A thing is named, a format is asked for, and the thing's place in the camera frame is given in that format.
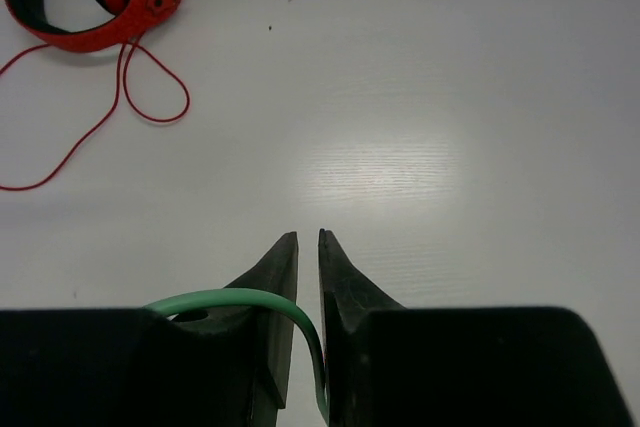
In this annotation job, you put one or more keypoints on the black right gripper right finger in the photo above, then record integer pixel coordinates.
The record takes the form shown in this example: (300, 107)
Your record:
(390, 365)

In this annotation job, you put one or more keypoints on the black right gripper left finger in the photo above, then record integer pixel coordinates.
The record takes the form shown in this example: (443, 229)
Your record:
(133, 367)

